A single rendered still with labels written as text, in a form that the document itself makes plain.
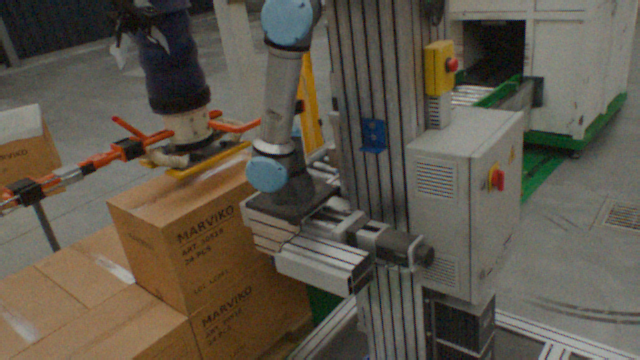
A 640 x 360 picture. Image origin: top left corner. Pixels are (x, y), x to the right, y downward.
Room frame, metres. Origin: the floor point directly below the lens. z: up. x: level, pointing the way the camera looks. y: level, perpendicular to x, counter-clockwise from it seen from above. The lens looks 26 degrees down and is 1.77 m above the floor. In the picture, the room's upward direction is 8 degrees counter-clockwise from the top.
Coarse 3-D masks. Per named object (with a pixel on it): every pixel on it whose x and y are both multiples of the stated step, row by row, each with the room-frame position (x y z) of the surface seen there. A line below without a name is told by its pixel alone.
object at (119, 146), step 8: (128, 136) 1.74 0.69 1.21; (136, 136) 1.71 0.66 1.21; (112, 144) 1.67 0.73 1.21; (120, 144) 1.69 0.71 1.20; (128, 144) 1.68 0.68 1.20; (136, 144) 1.66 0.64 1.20; (128, 152) 1.64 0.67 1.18; (136, 152) 1.66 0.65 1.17; (144, 152) 1.67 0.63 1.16; (120, 160) 1.65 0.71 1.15; (128, 160) 1.63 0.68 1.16
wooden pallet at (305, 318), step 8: (296, 320) 1.87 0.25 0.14; (304, 320) 1.90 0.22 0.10; (312, 320) 1.94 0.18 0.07; (288, 328) 1.83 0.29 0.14; (296, 328) 1.86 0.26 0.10; (304, 328) 1.90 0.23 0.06; (312, 328) 1.93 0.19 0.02; (280, 336) 1.79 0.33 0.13; (288, 336) 1.86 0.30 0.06; (296, 336) 1.85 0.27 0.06; (304, 336) 1.89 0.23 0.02; (272, 344) 1.75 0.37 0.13; (280, 344) 1.85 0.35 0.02; (288, 344) 1.85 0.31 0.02; (296, 344) 1.85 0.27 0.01; (264, 352) 1.82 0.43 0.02; (272, 352) 1.81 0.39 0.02; (280, 352) 1.80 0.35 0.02; (288, 352) 1.81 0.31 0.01
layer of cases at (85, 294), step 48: (96, 240) 2.20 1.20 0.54; (0, 288) 1.90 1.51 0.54; (48, 288) 1.84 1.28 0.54; (96, 288) 1.79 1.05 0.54; (144, 288) 1.74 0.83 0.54; (240, 288) 1.69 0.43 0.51; (288, 288) 1.87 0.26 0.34; (0, 336) 1.56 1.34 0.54; (48, 336) 1.52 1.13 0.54; (96, 336) 1.48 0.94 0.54; (144, 336) 1.44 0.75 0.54; (192, 336) 1.51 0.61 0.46; (240, 336) 1.65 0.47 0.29
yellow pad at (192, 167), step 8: (224, 144) 1.83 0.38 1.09; (232, 144) 1.86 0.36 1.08; (240, 144) 1.86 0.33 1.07; (248, 144) 1.87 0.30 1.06; (216, 152) 1.80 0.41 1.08; (224, 152) 1.80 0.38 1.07; (232, 152) 1.81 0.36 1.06; (192, 160) 1.73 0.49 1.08; (200, 160) 1.74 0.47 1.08; (208, 160) 1.74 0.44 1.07; (216, 160) 1.76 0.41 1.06; (168, 168) 1.72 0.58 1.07; (176, 168) 1.70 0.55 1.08; (184, 168) 1.69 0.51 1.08; (192, 168) 1.69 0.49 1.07; (200, 168) 1.70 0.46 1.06; (176, 176) 1.65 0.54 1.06; (184, 176) 1.65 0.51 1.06
